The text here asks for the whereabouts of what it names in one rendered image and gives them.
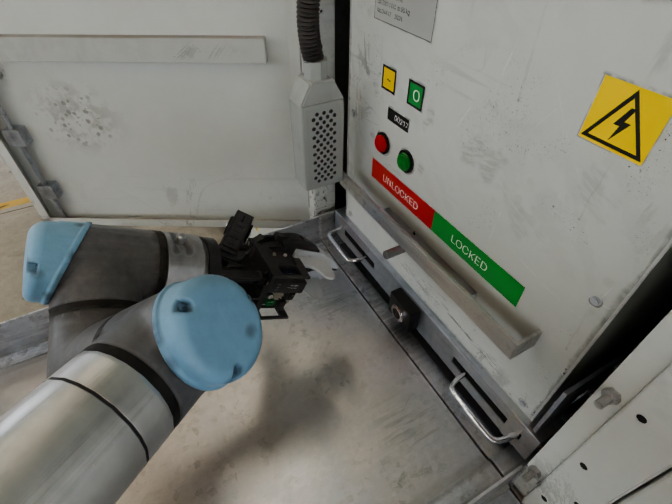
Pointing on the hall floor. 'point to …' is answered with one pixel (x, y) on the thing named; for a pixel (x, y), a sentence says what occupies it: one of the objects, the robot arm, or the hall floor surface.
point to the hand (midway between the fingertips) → (327, 264)
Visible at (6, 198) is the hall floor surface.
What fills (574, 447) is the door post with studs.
